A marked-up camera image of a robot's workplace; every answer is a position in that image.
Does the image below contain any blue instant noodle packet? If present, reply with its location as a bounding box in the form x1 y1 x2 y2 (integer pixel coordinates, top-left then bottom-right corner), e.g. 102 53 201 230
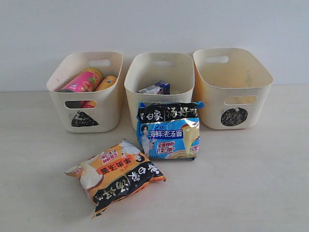
136 101 204 160

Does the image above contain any white blue milk carton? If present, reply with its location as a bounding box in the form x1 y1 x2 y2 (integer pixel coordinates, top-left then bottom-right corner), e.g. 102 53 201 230
138 81 170 95

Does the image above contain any yellow Lays chips can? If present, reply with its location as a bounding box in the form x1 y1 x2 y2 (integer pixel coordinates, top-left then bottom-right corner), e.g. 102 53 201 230
82 75 118 109

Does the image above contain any orange instant noodle packet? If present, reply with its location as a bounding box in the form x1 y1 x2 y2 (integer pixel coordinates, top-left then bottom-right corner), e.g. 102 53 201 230
65 139 166 217

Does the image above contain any pink Lays chips can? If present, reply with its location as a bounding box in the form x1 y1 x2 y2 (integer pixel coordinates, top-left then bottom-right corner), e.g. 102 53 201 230
58 68 103 93

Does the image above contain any middle cream plastic bin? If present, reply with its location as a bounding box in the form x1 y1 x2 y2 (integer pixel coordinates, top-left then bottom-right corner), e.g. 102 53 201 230
124 52 195 129

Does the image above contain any cream plastic bin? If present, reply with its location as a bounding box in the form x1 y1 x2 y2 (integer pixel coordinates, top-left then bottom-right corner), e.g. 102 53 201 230
193 48 273 130
124 52 195 129
46 51 125 133

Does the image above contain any left cream plastic bin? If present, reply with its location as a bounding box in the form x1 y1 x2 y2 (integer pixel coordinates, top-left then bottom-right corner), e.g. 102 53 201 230
46 51 125 133

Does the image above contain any right cream plastic bin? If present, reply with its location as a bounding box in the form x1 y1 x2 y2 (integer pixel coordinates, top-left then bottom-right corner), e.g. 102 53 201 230
193 48 273 130

